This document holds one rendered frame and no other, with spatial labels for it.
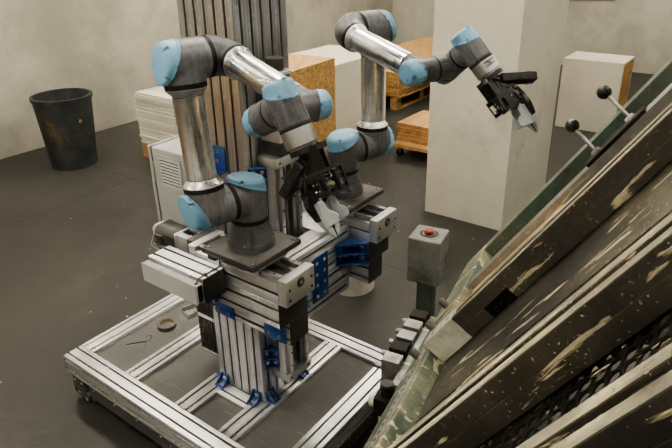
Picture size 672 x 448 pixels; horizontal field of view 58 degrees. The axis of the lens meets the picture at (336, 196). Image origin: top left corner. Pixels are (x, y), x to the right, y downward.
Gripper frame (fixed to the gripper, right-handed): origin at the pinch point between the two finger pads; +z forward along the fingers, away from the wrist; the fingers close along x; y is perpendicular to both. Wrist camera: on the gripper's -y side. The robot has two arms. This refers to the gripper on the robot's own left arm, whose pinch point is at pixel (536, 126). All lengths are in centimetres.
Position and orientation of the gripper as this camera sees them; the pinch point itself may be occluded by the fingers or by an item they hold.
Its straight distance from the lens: 185.3
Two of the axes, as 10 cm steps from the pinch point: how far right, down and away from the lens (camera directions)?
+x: 1.9, -1.9, -9.6
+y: -7.9, 5.5, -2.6
